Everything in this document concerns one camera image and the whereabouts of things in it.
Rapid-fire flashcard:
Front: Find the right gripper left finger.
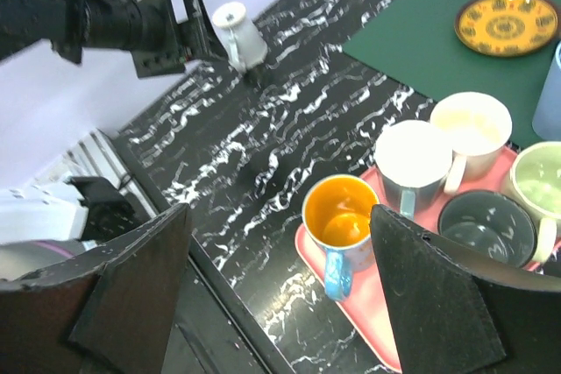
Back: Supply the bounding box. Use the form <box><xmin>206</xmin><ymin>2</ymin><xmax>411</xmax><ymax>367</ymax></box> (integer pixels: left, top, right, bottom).
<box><xmin>1</xmin><ymin>204</ymin><xmax>191</xmax><ymax>373</ymax></box>

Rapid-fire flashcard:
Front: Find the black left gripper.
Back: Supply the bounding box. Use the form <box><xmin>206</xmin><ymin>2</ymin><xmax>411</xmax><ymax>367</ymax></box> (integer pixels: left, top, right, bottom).
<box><xmin>52</xmin><ymin>0</ymin><xmax>228</xmax><ymax>79</ymax></box>

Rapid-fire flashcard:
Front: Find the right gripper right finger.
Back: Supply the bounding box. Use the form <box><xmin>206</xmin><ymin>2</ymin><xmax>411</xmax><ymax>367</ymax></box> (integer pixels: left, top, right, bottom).
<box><xmin>370</xmin><ymin>205</ymin><xmax>560</xmax><ymax>373</ymax></box>

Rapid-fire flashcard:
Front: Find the dark grey mug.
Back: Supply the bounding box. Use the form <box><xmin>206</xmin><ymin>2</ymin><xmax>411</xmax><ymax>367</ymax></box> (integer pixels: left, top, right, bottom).
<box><xmin>437</xmin><ymin>190</ymin><xmax>537</xmax><ymax>268</ymax></box>

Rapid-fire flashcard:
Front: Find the light blue glazed mug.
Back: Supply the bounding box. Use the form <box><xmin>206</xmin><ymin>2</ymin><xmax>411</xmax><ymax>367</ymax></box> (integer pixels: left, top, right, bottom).
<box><xmin>302</xmin><ymin>174</ymin><xmax>380</xmax><ymax>301</ymax></box>

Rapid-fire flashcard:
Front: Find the white grey mug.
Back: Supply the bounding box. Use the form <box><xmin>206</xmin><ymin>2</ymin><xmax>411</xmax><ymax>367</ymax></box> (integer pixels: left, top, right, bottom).
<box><xmin>374</xmin><ymin>120</ymin><xmax>453</xmax><ymax>220</ymax></box>

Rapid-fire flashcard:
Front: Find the sage green mug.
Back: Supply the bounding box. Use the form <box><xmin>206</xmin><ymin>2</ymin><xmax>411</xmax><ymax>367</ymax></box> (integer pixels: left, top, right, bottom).
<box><xmin>501</xmin><ymin>141</ymin><xmax>560</xmax><ymax>264</ymax></box>

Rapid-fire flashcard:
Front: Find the pink and white mug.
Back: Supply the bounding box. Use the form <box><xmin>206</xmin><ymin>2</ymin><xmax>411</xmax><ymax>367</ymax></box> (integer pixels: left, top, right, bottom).
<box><xmin>430</xmin><ymin>92</ymin><xmax>513</xmax><ymax>194</ymax></box>

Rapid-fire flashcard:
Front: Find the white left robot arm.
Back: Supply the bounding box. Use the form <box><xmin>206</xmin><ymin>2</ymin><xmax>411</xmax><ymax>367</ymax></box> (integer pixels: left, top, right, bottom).
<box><xmin>1</xmin><ymin>0</ymin><xmax>228</xmax><ymax>258</ymax></box>

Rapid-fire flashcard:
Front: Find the light blue plastic cup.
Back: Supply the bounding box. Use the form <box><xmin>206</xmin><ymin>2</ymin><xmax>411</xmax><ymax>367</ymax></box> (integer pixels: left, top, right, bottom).
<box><xmin>532</xmin><ymin>43</ymin><xmax>561</xmax><ymax>141</ymax></box>

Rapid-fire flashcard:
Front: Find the dark green mat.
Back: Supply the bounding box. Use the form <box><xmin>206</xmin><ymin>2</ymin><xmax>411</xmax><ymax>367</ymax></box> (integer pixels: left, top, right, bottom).
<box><xmin>344</xmin><ymin>0</ymin><xmax>560</xmax><ymax>148</ymax></box>

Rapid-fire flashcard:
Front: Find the yellow patterned plate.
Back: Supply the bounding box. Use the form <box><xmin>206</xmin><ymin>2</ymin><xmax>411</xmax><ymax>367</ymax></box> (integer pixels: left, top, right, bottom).
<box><xmin>454</xmin><ymin>0</ymin><xmax>559</xmax><ymax>57</ymax></box>

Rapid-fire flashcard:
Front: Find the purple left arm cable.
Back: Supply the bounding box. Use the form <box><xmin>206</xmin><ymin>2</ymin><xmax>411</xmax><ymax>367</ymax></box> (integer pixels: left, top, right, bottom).
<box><xmin>25</xmin><ymin>237</ymin><xmax>89</xmax><ymax>261</ymax></box>

